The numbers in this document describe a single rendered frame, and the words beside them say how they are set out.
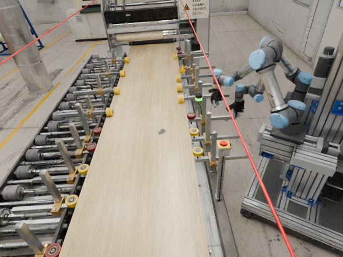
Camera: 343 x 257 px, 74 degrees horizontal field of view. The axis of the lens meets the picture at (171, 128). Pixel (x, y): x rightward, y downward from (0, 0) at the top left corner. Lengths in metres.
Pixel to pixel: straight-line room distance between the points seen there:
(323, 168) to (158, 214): 1.12
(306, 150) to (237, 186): 1.10
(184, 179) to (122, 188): 0.42
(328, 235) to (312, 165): 0.76
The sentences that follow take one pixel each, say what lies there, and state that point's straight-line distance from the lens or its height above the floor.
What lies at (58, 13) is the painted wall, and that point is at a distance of 11.72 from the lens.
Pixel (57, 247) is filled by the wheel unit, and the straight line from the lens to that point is 1.52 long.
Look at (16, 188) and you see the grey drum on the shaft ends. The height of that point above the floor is 0.85.
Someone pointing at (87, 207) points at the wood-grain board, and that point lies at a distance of 1.60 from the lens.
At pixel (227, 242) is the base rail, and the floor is 0.70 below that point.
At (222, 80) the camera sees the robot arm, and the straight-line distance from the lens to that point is 1.92.
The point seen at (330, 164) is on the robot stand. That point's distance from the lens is 1.85.
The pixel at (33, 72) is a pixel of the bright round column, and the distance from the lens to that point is 5.42.
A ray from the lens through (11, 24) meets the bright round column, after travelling 5.21.
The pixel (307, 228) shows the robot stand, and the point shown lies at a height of 0.23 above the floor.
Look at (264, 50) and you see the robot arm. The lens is 1.64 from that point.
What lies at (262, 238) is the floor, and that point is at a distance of 2.47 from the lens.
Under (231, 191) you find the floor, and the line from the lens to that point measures 2.70.
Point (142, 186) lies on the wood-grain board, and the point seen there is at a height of 0.90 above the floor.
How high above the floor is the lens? 2.12
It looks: 37 degrees down
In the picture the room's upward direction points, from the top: 5 degrees counter-clockwise
